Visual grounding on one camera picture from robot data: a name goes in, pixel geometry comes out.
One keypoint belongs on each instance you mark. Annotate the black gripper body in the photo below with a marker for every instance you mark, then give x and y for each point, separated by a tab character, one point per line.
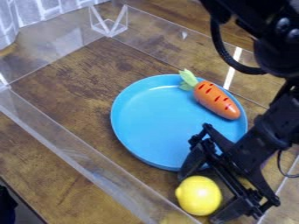
237	161

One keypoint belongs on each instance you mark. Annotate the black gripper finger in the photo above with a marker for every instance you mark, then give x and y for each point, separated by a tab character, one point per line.
236	208
194	162

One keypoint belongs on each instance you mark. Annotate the yellow toy lemon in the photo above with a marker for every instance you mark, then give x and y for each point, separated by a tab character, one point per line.
200	195

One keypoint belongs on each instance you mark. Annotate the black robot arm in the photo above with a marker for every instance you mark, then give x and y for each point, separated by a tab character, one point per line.
272	22

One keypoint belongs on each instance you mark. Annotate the blue round tray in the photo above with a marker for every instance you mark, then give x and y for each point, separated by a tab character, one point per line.
156	117

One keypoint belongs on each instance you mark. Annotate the orange toy carrot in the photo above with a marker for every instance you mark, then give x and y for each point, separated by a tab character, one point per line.
210	96

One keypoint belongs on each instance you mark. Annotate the clear acrylic enclosure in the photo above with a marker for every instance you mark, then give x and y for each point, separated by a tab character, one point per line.
62	73

